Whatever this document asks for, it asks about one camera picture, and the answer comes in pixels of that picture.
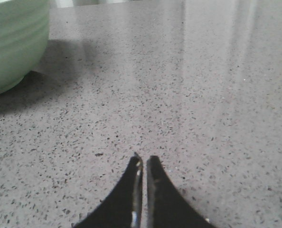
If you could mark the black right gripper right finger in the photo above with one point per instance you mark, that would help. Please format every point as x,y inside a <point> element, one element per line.
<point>166,206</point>

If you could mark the green ribbed bowl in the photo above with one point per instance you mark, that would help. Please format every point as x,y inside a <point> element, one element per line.
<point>24,32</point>

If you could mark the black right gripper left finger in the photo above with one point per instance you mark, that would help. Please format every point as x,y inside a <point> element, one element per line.
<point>122,208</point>

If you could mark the white pleated curtain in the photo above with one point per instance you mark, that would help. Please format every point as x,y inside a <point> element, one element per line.
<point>76,3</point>

